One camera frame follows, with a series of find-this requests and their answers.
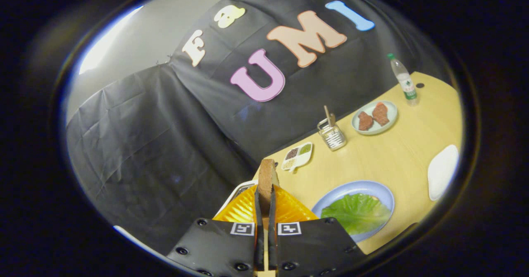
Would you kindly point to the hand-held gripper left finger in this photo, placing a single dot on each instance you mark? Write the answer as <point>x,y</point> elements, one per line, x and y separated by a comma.
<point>215,244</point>

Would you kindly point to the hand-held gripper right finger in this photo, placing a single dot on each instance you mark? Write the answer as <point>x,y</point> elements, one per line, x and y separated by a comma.
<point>314,244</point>

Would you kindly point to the green lettuce leaf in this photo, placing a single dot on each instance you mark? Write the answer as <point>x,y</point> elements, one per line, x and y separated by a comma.
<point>355,213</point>

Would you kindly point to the brown crust bread slice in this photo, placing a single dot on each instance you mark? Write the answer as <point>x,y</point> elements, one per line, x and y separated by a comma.
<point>266,177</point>

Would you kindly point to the cream white toaster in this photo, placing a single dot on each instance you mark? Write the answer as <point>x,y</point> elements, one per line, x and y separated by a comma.
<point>244,185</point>

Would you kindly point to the light blue round plate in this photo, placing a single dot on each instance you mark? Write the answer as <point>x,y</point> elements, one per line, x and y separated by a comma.
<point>351,187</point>

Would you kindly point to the white divided condiment dish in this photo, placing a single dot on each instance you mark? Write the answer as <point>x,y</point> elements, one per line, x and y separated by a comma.
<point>298,157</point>

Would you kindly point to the metal mesh utensil holder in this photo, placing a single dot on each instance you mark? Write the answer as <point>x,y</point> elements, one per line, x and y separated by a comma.
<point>332,137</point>

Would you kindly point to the brown wooden chopsticks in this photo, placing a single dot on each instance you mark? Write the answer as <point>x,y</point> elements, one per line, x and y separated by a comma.
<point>329,118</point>

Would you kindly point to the brown meat patty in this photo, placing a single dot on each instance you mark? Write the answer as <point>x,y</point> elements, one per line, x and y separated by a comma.
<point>380,114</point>
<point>365,121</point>

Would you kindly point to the white oval plate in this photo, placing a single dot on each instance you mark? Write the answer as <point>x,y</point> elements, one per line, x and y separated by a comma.
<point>443,171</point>

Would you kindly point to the pale green round plate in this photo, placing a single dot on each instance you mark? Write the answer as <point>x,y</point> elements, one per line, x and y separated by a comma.
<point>388,109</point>

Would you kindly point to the clear plastic water bottle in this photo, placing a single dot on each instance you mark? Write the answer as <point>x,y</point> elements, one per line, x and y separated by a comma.
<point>405,80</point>

